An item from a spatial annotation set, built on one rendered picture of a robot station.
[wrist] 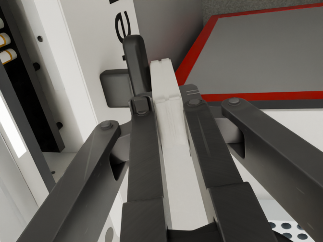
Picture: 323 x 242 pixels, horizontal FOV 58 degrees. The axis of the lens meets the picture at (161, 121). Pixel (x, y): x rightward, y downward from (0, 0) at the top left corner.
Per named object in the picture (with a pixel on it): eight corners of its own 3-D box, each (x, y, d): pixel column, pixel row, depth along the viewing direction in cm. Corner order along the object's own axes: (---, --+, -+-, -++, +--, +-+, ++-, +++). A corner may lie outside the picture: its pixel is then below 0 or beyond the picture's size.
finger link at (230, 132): (187, 126, 14) (250, 114, 14) (176, 85, 18) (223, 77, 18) (191, 151, 14) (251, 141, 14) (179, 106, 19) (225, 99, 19)
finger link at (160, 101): (175, 148, 16) (162, 150, 16) (166, 96, 22) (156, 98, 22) (167, 99, 15) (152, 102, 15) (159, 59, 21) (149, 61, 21)
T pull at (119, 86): (143, 31, 19) (136, 37, 18) (161, 127, 23) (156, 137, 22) (96, 36, 21) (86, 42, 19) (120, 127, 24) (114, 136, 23)
